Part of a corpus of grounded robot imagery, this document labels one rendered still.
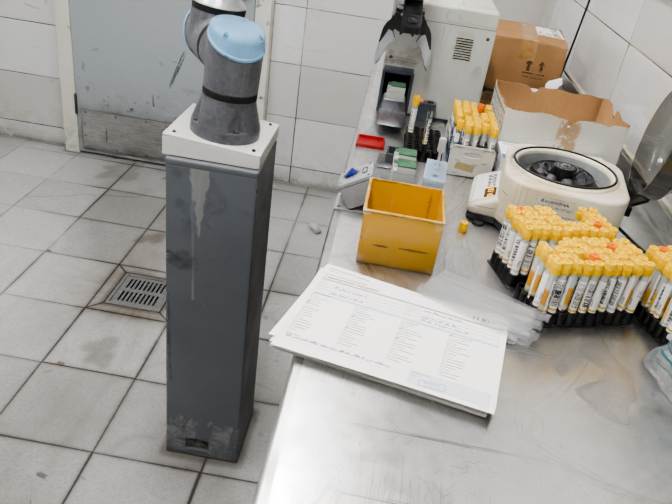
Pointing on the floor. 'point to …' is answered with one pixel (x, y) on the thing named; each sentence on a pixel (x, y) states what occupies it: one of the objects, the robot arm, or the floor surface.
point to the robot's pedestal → (213, 300)
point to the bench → (489, 470)
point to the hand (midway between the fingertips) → (400, 67)
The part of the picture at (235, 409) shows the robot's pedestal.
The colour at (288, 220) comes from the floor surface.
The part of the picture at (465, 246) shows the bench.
